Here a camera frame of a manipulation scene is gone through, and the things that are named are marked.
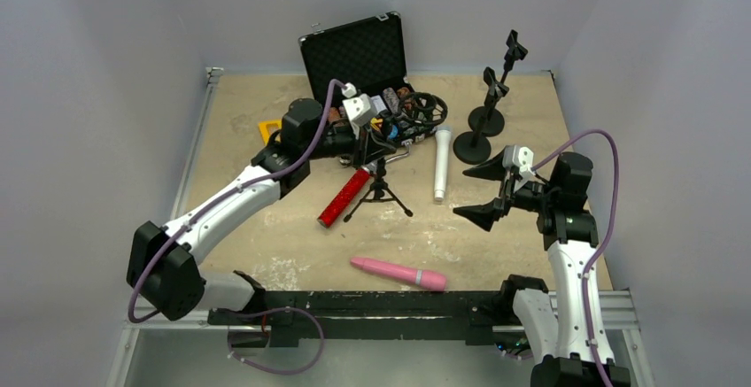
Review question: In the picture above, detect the white microphone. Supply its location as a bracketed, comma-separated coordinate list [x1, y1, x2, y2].
[433, 126, 453, 203]

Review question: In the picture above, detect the black poker chip case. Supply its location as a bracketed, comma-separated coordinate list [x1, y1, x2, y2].
[298, 11, 437, 168]

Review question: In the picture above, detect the far black round-base stand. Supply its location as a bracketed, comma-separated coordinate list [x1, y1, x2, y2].
[468, 29, 529, 137]

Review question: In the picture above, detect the white playing card box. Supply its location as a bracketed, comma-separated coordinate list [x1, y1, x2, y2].
[370, 96, 388, 113]

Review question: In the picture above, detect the black tripod microphone stand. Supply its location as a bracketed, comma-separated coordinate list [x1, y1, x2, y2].
[343, 90, 450, 224]

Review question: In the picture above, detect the aluminium corner rail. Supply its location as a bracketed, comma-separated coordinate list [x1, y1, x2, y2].
[170, 66, 225, 219]

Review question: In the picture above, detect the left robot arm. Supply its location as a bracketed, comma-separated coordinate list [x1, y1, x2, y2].
[126, 96, 398, 323]

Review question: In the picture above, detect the pink microphone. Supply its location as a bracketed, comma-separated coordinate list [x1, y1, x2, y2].
[350, 257, 447, 291]

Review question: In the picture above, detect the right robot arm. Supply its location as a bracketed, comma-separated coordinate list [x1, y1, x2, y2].
[453, 128, 631, 386]

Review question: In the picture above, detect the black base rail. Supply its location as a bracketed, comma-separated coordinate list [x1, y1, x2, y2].
[208, 290, 530, 354]

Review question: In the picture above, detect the near black round-base stand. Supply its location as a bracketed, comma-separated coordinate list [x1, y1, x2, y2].
[453, 66, 510, 166]

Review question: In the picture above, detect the red glitter microphone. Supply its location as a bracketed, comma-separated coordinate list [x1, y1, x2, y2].
[317, 164, 376, 228]

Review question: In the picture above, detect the black round-base stand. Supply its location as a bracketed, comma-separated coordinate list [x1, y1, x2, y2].
[468, 29, 529, 137]
[453, 66, 510, 166]

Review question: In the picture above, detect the yellow triangular plastic frame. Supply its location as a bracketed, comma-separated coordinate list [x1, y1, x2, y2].
[258, 119, 282, 145]

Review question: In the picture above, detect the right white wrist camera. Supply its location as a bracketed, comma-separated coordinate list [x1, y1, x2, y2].
[501, 144, 535, 177]

